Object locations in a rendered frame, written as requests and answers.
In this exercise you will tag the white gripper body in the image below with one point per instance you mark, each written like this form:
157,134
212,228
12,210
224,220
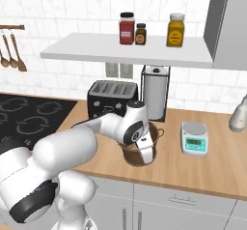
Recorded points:
147,153

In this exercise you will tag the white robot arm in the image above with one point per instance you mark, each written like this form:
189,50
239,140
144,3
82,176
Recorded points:
64,150

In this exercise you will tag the brown woven basket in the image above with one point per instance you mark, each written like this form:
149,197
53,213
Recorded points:
157,137

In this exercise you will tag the grey base cabinet front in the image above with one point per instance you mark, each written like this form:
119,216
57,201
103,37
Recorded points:
240,216

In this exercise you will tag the narrow grey drawer front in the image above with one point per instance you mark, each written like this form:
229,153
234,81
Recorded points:
115,187

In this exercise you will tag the white kitchen scale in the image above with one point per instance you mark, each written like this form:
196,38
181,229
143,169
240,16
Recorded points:
194,138

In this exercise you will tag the white paper towel roll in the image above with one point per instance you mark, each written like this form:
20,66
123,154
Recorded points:
155,93

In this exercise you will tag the black toaster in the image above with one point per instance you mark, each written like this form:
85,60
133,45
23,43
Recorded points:
109,95

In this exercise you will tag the grey cupboard door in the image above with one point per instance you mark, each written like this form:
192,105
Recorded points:
180,219
109,213

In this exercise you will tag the wide grey drawer front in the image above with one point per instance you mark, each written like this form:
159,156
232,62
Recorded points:
205,203

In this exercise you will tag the pale grey rounded bottle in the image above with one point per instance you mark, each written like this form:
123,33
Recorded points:
238,116

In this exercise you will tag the small dark spice jar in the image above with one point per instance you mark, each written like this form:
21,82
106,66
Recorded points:
140,34

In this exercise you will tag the black hob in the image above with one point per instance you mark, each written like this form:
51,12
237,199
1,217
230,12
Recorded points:
29,118

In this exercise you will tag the red spice jar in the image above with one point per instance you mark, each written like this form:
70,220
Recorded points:
126,29

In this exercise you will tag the yellow spice jar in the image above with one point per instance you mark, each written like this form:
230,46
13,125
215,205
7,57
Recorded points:
175,31

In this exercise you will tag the wooden hanging spoon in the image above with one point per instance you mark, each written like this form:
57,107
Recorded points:
3,60
11,58
20,61

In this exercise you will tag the grey wall outlet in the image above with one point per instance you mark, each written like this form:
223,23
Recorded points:
126,70
111,70

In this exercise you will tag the white wall shelf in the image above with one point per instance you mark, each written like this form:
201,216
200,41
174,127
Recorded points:
128,51

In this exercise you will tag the grey wall cabinet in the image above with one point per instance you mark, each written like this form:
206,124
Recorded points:
230,24

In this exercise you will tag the wooden tool rail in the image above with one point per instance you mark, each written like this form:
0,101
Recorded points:
13,27

